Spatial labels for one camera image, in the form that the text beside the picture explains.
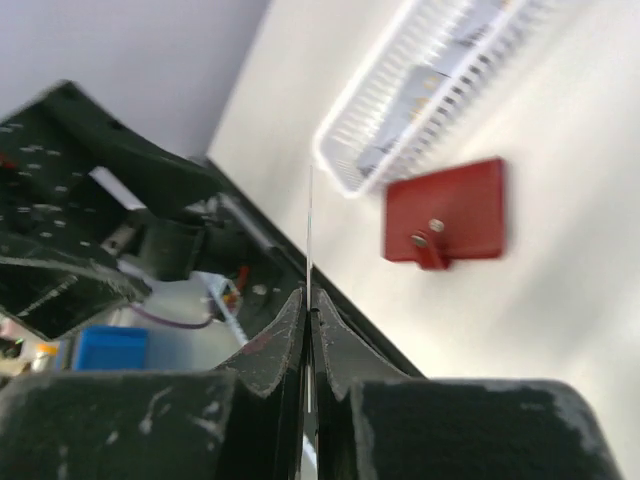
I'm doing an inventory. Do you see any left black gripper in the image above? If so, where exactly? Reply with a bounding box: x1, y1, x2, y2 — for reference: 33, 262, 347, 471
1, 80, 220, 340

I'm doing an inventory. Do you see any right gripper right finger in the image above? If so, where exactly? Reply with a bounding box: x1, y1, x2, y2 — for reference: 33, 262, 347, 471
312, 290, 620, 479

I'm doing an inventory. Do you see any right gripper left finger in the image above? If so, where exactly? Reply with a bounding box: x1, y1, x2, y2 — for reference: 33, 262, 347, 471
1, 289, 306, 479

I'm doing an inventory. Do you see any red leather card holder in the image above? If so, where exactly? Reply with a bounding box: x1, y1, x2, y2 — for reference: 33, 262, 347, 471
382, 157, 507, 271

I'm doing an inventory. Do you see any silver magnetic stripe card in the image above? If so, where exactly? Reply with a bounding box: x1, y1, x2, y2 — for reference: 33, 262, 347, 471
306, 161, 315, 414

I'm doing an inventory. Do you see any middle card in basket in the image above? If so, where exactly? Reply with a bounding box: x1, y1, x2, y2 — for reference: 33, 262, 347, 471
447, 0, 512, 49

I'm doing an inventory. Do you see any blue plastic box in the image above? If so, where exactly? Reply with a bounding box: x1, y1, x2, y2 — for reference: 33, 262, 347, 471
71, 325, 149, 371

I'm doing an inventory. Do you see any white plastic basket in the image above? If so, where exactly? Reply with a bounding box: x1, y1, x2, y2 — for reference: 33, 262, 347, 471
312, 1, 584, 199

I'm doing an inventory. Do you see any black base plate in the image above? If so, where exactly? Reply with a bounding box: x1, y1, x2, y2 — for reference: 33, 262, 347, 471
199, 157, 426, 381

